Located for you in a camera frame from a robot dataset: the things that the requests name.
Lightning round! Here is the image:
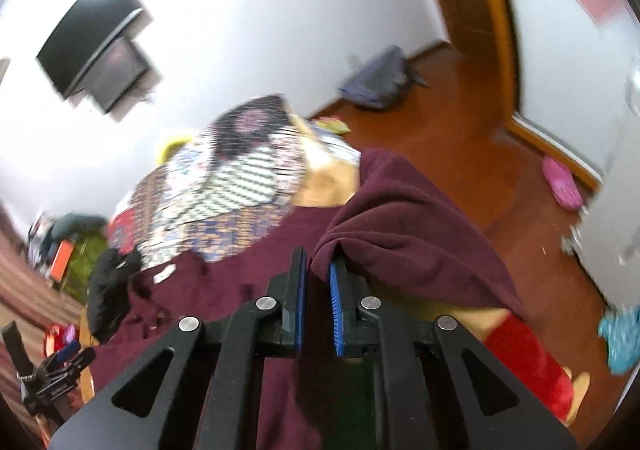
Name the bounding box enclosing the colourful plastic packet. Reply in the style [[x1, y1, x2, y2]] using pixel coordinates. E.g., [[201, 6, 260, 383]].
[[312, 116, 351, 135]]

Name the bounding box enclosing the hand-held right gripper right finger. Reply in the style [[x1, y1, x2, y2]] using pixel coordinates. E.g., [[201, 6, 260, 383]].
[[327, 255, 578, 450]]

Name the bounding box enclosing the orange box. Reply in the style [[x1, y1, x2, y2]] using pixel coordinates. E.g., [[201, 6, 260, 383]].
[[50, 240, 76, 281]]

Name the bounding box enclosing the dark green bag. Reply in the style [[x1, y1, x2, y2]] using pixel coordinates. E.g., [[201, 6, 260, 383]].
[[50, 212, 108, 241]]

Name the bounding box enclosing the black wall television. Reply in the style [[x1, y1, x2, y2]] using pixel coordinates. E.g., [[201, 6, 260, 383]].
[[35, 0, 146, 98]]

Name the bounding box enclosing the grey backpack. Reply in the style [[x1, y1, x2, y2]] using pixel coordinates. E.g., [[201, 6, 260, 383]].
[[337, 45, 431, 111]]

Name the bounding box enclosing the red plush toy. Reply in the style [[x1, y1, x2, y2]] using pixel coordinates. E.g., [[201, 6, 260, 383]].
[[42, 323, 81, 361]]

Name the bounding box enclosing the small black wall monitor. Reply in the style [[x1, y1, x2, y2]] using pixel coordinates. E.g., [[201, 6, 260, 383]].
[[70, 37, 153, 116]]

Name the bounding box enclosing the maroon garment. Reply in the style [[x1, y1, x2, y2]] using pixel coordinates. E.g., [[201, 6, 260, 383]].
[[87, 148, 531, 450]]

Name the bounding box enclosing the black cloth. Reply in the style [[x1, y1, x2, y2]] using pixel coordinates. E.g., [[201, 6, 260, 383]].
[[86, 247, 143, 343]]

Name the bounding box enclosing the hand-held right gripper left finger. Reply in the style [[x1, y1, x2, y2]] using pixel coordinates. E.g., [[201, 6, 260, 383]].
[[47, 246, 308, 450]]

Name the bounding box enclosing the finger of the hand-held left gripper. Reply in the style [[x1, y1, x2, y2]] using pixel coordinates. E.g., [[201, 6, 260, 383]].
[[50, 341, 82, 367], [59, 347, 97, 377]]

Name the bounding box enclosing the teal cloth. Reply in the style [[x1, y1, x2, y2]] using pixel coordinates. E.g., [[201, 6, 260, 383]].
[[598, 307, 640, 376]]

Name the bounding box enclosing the white sliding wardrobe door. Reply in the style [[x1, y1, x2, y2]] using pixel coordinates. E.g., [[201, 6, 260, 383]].
[[487, 0, 640, 181]]

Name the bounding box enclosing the yellow curved foam tube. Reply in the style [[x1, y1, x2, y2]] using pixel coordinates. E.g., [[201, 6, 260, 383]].
[[157, 132, 193, 166]]

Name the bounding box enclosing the wooden wardrobe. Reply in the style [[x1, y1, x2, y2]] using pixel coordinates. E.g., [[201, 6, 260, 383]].
[[407, 0, 606, 191]]

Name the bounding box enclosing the pile of clothes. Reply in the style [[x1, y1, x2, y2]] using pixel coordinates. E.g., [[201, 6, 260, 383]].
[[27, 212, 56, 276]]

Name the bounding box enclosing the pink slipper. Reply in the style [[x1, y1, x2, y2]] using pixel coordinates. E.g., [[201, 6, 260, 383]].
[[542, 156, 585, 211]]

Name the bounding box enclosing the patchwork printed blanket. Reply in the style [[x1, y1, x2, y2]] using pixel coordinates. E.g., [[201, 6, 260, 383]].
[[107, 95, 361, 263]]

